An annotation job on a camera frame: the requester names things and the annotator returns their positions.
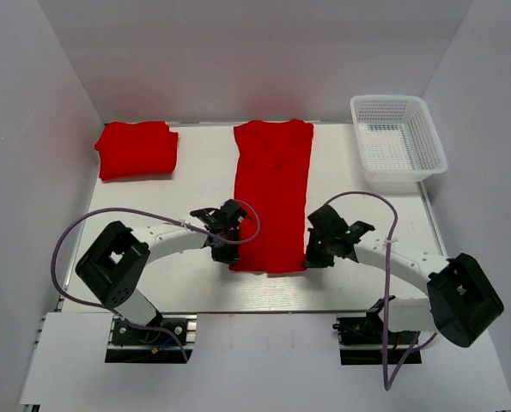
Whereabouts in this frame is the red t shirt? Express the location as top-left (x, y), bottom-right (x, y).
top-left (94, 121), bottom-right (179, 181)
top-left (229, 119), bottom-right (314, 274)

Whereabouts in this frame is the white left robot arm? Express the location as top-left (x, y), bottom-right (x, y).
top-left (76, 199), bottom-right (261, 330)

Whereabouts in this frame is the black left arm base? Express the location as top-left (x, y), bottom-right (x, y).
top-left (109, 316), bottom-right (189, 347)

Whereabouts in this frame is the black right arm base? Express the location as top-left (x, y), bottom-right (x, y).
top-left (332, 317), bottom-right (416, 348)

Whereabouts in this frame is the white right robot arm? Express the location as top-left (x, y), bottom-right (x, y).
top-left (306, 205), bottom-right (505, 348)

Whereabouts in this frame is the white plastic mesh basket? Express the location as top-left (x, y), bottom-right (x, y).
top-left (350, 94), bottom-right (447, 185)

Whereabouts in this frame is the red folded t shirt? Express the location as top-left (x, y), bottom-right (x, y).
top-left (94, 121), bottom-right (179, 181)

